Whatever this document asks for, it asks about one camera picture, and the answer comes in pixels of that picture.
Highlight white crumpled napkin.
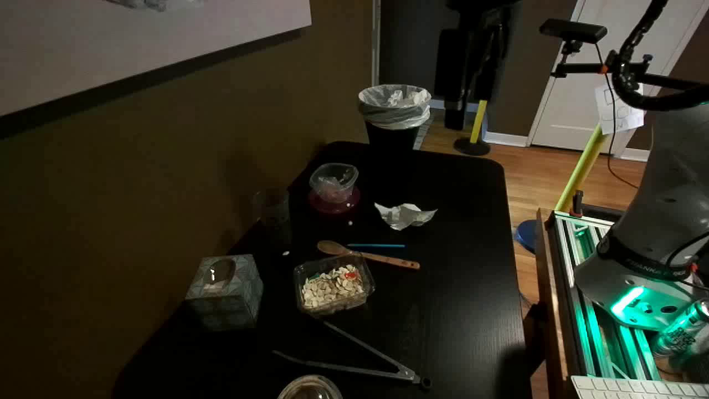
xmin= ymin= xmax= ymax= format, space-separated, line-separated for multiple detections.
xmin=371 ymin=199 xmax=438 ymax=233

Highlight metal tongs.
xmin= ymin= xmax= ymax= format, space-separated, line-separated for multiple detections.
xmin=269 ymin=317 xmax=431 ymax=390

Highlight clear container with popcorn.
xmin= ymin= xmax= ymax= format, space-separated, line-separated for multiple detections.
xmin=291 ymin=254 xmax=377 ymax=319

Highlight white panel door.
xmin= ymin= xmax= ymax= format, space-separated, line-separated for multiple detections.
xmin=526 ymin=0 xmax=709 ymax=164

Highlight grey tissue box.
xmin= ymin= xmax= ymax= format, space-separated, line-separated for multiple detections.
xmin=184 ymin=253 xmax=265 ymax=332

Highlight wooden spoon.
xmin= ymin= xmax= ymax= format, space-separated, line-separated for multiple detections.
xmin=315 ymin=238 xmax=423 ymax=272

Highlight black bin with white bag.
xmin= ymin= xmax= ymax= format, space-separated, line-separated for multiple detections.
xmin=356 ymin=82 xmax=433 ymax=160

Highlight black camera on stand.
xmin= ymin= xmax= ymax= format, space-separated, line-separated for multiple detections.
xmin=538 ymin=17 xmax=666 ymax=80

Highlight dark hanging bag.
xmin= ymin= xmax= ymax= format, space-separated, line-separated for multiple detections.
xmin=431 ymin=0 xmax=517 ymax=134

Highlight yellow-green slanted pole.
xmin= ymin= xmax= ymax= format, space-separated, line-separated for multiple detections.
xmin=553 ymin=125 xmax=606 ymax=215

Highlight white grid panel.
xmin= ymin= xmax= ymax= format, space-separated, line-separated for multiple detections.
xmin=567 ymin=374 xmax=709 ymax=399

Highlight clear plastic lunchbox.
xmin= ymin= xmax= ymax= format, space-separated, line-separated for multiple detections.
xmin=307 ymin=163 xmax=360 ymax=209

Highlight yellow pole with black base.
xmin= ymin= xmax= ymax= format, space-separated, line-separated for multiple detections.
xmin=451 ymin=98 xmax=492 ymax=158

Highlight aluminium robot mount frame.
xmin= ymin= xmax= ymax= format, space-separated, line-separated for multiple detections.
xmin=541 ymin=209 xmax=709 ymax=399

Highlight white hanging paper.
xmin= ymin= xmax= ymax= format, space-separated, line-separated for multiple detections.
xmin=593 ymin=80 xmax=648 ymax=137

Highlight white wall board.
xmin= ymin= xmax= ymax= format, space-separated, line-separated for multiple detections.
xmin=0 ymin=0 xmax=315 ymax=119

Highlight blue disc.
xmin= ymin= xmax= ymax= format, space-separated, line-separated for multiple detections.
xmin=514 ymin=217 xmax=548 ymax=253

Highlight dark glass cup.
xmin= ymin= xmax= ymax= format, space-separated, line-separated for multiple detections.
xmin=251 ymin=187 xmax=295 ymax=250

